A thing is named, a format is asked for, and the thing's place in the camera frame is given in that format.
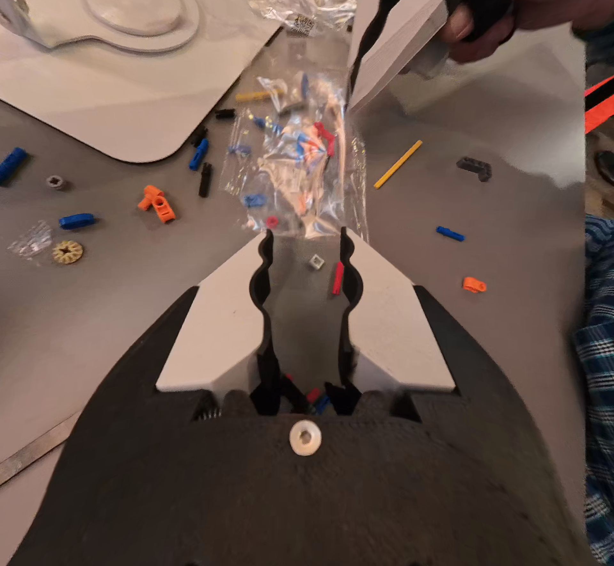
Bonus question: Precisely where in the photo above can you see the long yellow lego axle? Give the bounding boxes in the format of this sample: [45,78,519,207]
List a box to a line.
[373,140,424,190]

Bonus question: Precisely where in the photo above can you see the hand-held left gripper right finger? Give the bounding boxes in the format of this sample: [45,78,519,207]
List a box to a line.
[335,228,455,414]

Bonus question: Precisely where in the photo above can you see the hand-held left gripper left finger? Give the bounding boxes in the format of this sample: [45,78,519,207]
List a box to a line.
[156,230,282,415]

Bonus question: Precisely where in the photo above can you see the person's plaid shirt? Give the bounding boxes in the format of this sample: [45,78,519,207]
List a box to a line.
[572,213,614,566]

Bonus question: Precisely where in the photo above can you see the dark bent lego beam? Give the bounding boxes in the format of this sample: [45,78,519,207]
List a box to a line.
[456,157,493,182]

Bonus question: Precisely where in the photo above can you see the tan lego gear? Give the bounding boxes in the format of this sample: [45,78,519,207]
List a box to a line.
[52,240,84,265]

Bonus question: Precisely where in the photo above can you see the small clear lego parts bag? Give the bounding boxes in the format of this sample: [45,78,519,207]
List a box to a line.
[220,72,370,240]

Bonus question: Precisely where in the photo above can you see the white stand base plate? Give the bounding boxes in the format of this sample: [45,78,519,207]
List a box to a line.
[0,0,284,164]

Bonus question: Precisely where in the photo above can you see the orange black strap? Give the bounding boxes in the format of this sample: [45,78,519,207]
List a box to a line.
[584,76,614,134]

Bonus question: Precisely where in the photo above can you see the clear lego piece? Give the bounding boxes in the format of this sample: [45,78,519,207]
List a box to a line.
[7,221,53,260]

